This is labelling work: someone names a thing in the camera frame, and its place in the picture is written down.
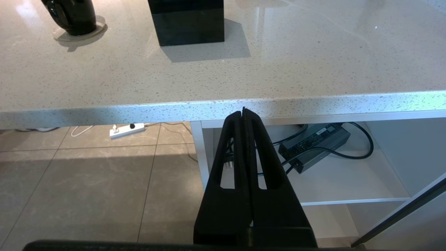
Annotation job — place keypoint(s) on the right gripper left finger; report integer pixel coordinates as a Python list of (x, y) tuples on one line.
[(223, 209)]

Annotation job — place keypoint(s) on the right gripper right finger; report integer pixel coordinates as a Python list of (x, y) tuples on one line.
[(278, 209)]

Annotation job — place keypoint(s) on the black metal bar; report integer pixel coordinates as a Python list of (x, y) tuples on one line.
[(400, 212)]

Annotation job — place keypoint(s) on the white power strip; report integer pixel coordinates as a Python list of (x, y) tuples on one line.
[(127, 130)]

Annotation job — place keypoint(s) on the black tissue box white lid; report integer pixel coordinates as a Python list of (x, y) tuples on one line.
[(188, 21)]

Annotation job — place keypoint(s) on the round clear coaster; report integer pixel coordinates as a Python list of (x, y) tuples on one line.
[(99, 29)]

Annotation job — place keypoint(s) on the black cup white inside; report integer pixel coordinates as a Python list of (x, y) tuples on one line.
[(73, 17)]

